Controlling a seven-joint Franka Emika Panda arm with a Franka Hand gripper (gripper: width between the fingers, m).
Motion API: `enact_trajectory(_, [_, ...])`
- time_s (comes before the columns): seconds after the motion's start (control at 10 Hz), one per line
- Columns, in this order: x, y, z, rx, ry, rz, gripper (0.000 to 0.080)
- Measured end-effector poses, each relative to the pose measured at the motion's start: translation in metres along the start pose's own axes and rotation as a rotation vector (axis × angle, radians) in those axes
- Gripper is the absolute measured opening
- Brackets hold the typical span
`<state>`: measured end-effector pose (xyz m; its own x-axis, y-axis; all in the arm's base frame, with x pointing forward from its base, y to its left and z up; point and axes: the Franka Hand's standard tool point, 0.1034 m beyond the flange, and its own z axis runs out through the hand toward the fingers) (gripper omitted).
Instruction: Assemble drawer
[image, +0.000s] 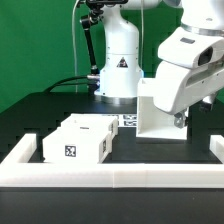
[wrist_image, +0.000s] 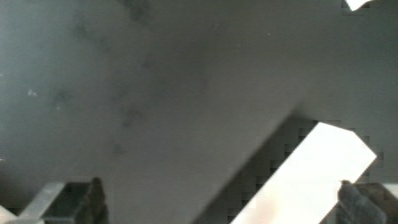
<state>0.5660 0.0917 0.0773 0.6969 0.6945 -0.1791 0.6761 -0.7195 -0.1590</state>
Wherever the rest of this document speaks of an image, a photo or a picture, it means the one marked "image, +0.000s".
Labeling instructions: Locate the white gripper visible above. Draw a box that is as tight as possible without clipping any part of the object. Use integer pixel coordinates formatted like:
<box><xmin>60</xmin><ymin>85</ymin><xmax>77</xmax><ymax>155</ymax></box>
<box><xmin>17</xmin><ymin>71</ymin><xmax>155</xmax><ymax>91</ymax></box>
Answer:
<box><xmin>154</xmin><ymin>27</ymin><xmax>224</xmax><ymax>129</ymax></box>

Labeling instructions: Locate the white drawer cabinet frame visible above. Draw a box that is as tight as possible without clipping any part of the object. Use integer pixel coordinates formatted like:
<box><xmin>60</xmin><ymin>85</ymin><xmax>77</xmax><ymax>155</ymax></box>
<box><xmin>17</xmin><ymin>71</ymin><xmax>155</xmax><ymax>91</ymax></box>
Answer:
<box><xmin>136</xmin><ymin>78</ymin><xmax>187</xmax><ymax>143</ymax></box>

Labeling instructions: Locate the white drawer box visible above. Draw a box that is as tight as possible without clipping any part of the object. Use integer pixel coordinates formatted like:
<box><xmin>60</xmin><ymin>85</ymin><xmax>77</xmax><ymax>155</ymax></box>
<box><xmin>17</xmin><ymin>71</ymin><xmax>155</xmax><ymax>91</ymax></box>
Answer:
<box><xmin>42</xmin><ymin>128</ymin><xmax>112</xmax><ymax>164</ymax></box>
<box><xmin>61</xmin><ymin>113</ymin><xmax>118</xmax><ymax>137</ymax></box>

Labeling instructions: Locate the white front drawer box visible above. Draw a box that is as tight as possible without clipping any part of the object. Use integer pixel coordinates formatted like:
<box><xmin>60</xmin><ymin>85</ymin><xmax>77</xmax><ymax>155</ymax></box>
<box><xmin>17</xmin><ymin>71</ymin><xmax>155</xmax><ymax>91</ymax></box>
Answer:
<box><xmin>42</xmin><ymin>128</ymin><xmax>112</xmax><ymax>164</ymax></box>

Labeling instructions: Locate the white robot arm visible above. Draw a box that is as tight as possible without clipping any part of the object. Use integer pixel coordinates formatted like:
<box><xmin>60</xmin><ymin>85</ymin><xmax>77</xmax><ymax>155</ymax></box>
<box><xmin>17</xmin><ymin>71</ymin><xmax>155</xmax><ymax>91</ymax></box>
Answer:
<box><xmin>87</xmin><ymin>0</ymin><xmax>224</xmax><ymax>120</ymax></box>

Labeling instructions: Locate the white marker sheet on table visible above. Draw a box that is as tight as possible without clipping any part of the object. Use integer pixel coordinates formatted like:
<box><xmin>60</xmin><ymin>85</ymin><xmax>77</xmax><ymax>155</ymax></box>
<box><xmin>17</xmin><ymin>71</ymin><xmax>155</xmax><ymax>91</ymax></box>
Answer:
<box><xmin>106</xmin><ymin>114</ymin><xmax>137</xmax><ymax>127</ymax></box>

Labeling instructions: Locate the white U-shaped table fence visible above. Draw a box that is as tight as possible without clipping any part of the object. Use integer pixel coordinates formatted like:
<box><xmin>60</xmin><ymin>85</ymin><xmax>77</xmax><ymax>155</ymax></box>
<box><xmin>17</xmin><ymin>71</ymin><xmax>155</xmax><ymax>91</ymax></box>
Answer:
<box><xmin>0</xmin><ymin>134</ymin><xmax>224</xmax><ymax>188</ymax></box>

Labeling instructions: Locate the black cable bundle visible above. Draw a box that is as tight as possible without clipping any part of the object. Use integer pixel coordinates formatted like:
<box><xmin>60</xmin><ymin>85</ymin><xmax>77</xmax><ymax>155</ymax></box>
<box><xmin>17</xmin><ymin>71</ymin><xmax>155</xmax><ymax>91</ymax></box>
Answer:
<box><xmin>44</xmin><ymin>75</ymin><xmax>100</xmax><ymax>94</ymax></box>

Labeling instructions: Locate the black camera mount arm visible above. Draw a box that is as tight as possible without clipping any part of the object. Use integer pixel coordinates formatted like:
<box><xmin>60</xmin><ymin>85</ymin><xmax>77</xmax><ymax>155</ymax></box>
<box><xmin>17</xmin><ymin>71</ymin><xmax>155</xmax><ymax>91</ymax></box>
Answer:
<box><xmin>80</xmin><ymin>0</ymin><xmax>128</xmax><ymax>75</ymax></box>

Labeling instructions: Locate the white hanging cable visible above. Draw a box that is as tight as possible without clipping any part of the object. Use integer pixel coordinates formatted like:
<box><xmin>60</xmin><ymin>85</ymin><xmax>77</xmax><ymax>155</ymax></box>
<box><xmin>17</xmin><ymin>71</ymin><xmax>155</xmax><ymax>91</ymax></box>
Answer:
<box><xmin>71</xmin><ymin>0</ymin><xmax>82</xmax><ymax>94</ymax></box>

